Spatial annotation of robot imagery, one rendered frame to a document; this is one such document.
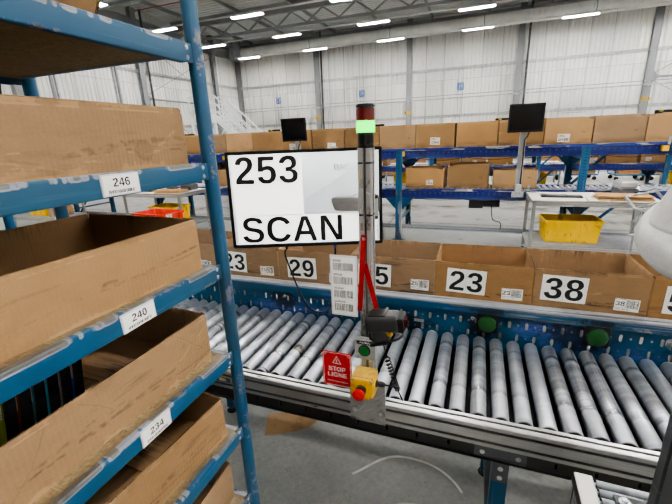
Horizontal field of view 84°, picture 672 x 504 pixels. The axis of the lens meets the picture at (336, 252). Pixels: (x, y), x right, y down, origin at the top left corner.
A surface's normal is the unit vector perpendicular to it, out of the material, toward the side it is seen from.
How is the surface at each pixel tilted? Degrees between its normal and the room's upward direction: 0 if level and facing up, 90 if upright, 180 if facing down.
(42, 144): 91
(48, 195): 90
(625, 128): 90
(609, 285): 91
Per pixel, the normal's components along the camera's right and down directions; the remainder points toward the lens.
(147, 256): 0.93, 0.08
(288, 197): 0.00, 0.22
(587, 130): -0.33, 0.28
